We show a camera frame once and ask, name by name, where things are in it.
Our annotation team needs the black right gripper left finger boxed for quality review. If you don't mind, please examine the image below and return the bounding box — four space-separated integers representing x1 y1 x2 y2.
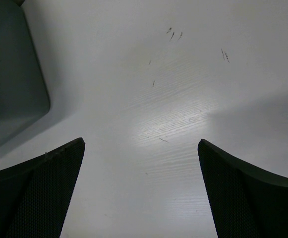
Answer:
0 138 85 238

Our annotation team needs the grey plastic bin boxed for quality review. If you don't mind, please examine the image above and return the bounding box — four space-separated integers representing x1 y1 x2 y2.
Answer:
0 0 51 147

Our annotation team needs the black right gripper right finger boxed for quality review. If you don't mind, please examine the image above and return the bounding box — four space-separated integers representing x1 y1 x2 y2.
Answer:
198 139 288 238

